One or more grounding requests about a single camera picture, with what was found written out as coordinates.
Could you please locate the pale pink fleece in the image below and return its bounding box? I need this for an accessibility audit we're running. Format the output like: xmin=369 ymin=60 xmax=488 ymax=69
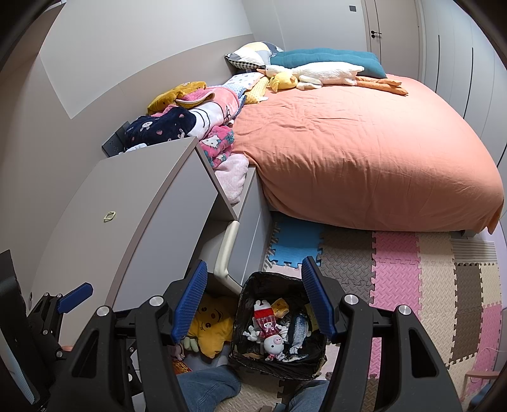
xmin=214 ymin=154 xmax=249 ymax=203

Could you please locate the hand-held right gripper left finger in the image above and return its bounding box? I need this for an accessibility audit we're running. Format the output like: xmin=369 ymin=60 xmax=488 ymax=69
xmin=49 ymin=259 xmax=209 ymax=412

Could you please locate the black wall socket panel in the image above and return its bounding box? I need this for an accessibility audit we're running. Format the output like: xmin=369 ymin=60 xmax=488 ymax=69
xmin=102 ymin=121 xmax=131 ymax=157

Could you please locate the black lined trash bin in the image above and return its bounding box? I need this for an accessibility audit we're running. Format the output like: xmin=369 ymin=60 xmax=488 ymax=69
xmin=229 ymin=270 xmax=329 ymax=382

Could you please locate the mustard yellow plush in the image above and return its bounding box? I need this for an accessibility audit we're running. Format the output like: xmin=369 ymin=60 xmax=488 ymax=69
xmin=147 ymin=81 xmax=208 ymax=115

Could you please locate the bed with orange cover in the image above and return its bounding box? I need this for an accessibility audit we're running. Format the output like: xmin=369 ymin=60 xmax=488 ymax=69
xmin=234 ymin=73 xmax=503 ymax=234

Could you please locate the white goose plush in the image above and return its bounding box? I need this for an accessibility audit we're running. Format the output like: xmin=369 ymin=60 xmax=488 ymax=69
xmin=257 ymin=61 xmax=408 ymax=96

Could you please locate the foam puzzle floor mat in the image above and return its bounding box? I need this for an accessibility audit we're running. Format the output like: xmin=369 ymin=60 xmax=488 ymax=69
xmin=238 ymin=222 xmax=507 ymax=412

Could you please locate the white dotted pillow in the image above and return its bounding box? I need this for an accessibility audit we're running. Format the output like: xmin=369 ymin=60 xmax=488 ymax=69
xmin=222 ymin=72 xmax=264 ymax=96

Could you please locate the white desk edge guard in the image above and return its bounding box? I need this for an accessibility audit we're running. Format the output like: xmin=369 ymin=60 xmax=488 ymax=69
xmin=214 ymin=220 xmax=242 ymax=288

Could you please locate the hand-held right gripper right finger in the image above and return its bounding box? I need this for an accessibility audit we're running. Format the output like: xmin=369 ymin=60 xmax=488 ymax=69
xmin=301 ymin=255 xmax=464 ymax=412

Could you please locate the pink cartoon blanket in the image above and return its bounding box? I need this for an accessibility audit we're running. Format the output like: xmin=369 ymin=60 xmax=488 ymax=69
xmin=174 ymin=86 xmax=248 ymax=169

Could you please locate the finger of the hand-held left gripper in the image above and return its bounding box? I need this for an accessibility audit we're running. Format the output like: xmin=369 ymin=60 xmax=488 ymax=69
xmin=55 ymin=282 xmax=93 ymax=313
xmin=28 ymin=293 xmax=62 ymax=321

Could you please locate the checkered patchwork pillow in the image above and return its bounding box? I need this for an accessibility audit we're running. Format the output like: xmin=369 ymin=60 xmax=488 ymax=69
xmin=225 ymin=42 xmax=284 ymax=73

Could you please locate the yellow dotted pillow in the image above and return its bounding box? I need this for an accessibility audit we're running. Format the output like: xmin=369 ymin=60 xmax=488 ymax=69
xmin=243 ymin=77 xmax=270 ymax=106

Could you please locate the yellow duck plush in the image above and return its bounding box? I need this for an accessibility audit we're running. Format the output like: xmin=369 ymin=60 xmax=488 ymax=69
xmin=266 ymin=72 xmax=298 ymax=93

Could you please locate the white rabbit plush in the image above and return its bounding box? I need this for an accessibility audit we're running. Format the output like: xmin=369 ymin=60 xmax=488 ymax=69
xmin=261 ymin=323 xmax=290 ymax=362

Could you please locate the grey wardrobe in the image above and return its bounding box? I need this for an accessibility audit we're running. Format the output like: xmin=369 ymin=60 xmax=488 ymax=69
xmin=420 ymin=0 xmax=507 ymax=167

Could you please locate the red plaid plush doll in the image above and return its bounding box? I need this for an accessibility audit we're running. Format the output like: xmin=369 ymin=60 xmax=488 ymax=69
xmin=253 ymin=299 xmax=278 ymax=339

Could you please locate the grey door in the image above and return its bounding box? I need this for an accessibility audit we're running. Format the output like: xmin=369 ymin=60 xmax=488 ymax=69
xmin=364 ymin=0 xmax=420 ymax=76

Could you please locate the teal cushion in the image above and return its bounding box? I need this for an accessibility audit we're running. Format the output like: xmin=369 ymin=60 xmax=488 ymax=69
xmin=269 ymin=48 xmax=388 ymax=79

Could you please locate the yellow bear plush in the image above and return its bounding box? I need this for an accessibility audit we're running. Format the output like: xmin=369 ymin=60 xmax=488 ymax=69
xmin=186 ymin=295 xmax=235 ymax=359

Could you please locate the grey fish plush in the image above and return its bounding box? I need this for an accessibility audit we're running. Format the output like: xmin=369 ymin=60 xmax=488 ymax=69
xmin=283 ymin=311 xmax=311 ymax=363

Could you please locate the navy rabbit print blanket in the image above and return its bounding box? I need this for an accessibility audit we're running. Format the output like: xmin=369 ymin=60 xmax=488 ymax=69
xmin=125 ymin=106 xmax=199 ymax=151

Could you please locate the person's leg in jeans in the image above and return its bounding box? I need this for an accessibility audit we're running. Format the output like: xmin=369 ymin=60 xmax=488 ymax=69
xmin=176 ymin=364 xmax=242 ymax=412
xmin=287 ymin=378 xmax=331 ymax=412

